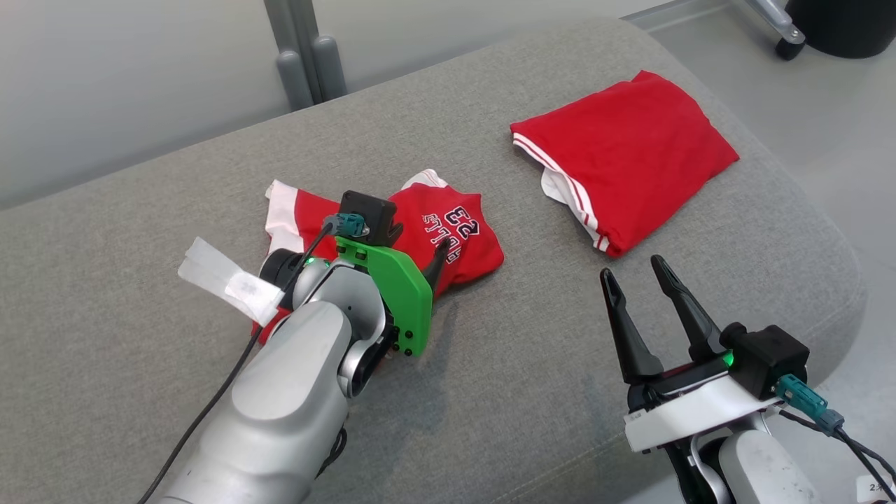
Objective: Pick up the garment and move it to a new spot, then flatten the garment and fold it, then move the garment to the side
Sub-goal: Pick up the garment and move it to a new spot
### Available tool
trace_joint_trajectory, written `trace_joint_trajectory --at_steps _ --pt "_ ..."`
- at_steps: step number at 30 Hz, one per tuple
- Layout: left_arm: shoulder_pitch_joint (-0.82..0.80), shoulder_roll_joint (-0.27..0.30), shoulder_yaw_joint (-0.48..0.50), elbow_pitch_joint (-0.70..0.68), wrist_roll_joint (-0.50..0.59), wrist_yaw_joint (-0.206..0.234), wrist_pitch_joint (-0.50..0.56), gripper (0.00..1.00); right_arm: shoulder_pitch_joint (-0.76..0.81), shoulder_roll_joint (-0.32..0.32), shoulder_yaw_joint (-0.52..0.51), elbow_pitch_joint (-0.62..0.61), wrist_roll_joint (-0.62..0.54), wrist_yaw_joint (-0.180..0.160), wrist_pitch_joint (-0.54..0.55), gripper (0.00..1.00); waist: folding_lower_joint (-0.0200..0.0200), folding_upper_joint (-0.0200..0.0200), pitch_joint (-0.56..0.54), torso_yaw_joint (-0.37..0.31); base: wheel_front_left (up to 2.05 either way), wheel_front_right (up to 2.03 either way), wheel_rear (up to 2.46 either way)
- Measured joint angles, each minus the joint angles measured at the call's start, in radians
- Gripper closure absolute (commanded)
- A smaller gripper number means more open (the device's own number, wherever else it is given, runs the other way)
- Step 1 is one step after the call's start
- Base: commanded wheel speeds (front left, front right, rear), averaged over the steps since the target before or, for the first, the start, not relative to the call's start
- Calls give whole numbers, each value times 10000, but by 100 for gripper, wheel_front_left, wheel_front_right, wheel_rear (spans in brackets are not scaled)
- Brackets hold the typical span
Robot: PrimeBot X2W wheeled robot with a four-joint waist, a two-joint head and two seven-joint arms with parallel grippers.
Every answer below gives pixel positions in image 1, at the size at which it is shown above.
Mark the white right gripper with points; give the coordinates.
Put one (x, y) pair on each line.
(700, 413)

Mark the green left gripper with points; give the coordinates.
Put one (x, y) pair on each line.
(402, 301)

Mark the red Bulls print shorts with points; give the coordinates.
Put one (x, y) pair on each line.
(462, 252)

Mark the red shirt with white sleeves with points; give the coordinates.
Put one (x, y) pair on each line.
(630, 147)

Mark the grey fabric sofa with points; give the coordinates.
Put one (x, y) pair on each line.
(490, 392)

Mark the white tape label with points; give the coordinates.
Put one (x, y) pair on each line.
(224, 280)

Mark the grey rounded partition foot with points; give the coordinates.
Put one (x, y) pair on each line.
(330, 70)
(294, 84)

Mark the white paper tag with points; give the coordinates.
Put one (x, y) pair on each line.
(878, 490)

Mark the black round bin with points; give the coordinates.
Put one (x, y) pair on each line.
(847, 28)

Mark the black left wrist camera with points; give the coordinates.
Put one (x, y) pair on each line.
(367, 210)

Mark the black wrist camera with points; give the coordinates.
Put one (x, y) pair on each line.
(766, 357)
(367, 210)

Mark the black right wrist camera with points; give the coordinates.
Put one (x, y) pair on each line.
(766, 357)

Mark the grey partition post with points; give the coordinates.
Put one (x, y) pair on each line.
(297, 28)

